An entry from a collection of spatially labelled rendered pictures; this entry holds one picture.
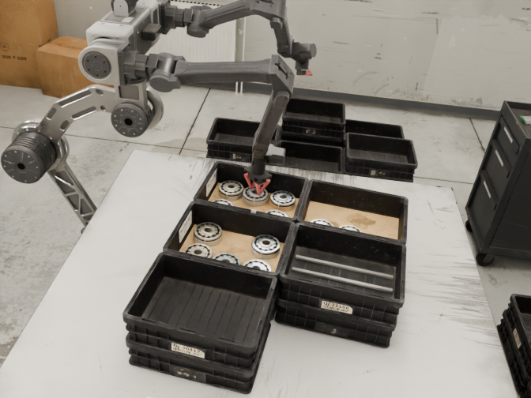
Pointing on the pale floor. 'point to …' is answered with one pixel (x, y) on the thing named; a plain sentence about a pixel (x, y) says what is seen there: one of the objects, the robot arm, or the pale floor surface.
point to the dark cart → (503, 189)
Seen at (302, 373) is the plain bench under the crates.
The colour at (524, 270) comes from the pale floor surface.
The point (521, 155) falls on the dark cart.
